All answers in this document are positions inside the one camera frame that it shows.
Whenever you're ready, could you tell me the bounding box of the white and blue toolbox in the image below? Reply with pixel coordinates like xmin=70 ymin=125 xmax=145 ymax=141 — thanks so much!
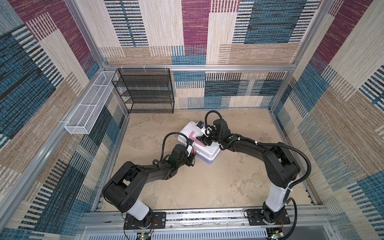
xmin=181 ymin=121 xmax=221 ymax=164

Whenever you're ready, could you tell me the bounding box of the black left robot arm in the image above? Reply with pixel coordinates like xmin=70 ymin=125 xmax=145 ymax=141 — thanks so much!
xmin=102 ymin=132 xmax=196 ymax=228

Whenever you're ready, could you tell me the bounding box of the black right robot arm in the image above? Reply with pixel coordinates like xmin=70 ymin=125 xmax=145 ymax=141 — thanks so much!
xmin=197 ymin=111 xmax=312 ymax=225

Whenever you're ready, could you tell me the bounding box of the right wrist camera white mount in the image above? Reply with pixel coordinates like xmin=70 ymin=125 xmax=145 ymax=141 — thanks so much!
xmin=197 ymin=121 xmax=212 ymax=136

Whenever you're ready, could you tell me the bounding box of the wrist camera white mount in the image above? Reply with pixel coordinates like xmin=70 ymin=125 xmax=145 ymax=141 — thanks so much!
xmin=197 ymin=121 xmax=212 ymax=136
xmin=187 ymin=145 xmax=194 ymax=155

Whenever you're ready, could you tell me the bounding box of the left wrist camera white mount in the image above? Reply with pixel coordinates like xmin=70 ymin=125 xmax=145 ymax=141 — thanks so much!
xmin=187 ymin=145 xmax=194 ymax=155

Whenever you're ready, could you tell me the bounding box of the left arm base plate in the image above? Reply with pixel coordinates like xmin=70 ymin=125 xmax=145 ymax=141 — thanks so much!
xmin=124 ymin=211 xmax=167 ymax=230

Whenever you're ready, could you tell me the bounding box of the black wire shelf rack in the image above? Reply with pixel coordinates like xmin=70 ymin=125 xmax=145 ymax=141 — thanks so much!
xmin=112 ymin=68 xmax=175 ymax=114

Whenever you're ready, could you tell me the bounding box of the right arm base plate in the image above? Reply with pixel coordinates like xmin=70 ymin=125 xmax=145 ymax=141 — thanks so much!
xmin=244 ymin=208 xmax=292 ymax=226

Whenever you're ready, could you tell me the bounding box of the white wire mesh basket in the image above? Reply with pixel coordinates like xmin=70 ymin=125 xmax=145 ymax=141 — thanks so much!
xmin=65 ymin=71 xmax=115 ymax=135

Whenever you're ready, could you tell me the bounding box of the aluminium front rail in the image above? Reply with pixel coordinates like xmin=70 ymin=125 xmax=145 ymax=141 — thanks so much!
xmin=78 ymin=205 xmax=333 ymax=233

